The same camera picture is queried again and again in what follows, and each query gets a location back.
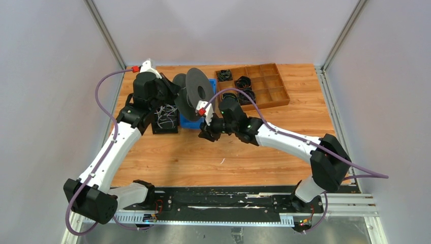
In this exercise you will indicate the rolled tie yellow green front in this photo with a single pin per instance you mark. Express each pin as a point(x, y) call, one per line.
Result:
point(230, 96)

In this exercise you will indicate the rolled tie green pattern back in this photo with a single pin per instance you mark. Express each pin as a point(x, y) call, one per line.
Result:
point(224, 75)

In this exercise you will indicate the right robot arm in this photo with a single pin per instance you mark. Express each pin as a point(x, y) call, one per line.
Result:
point(325, 155)

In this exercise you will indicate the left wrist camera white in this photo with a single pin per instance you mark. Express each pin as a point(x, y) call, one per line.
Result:
point(149, 66)

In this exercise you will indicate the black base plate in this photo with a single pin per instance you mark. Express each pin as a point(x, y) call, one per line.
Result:
point(231, 204)

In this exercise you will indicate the aluminium frame rail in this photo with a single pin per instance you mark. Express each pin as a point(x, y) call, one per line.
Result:
point(349, 202)

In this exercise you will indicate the dark grey cable spool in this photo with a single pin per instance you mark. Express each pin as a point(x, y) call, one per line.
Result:
point(194, 87)

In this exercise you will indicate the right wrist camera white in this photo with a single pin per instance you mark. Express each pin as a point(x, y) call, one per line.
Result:
point(205, 109)

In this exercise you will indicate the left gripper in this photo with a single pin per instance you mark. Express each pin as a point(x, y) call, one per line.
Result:
point(173, 89)

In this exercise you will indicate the wooden compartment tray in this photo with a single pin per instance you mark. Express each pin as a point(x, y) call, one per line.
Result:
point(267, 84)

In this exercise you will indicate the rolled tie dark floral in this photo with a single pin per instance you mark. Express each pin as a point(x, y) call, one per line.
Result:
point(246, 97)

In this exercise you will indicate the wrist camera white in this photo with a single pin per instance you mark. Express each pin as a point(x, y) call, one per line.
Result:
point(149, 66)
point(205, 109)

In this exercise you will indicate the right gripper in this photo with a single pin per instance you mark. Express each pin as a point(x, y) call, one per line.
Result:
point(207, 135)

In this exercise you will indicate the blue plastic bin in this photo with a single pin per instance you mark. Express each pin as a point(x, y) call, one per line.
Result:
point(187, 124)

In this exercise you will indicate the black plastic bin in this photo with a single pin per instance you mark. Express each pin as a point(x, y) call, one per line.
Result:
point(166, 120)

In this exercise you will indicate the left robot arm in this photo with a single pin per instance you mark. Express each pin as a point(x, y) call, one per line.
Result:
point(91, 195)

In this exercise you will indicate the rolled tie orange pattern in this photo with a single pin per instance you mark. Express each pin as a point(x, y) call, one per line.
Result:
point(243, 82)

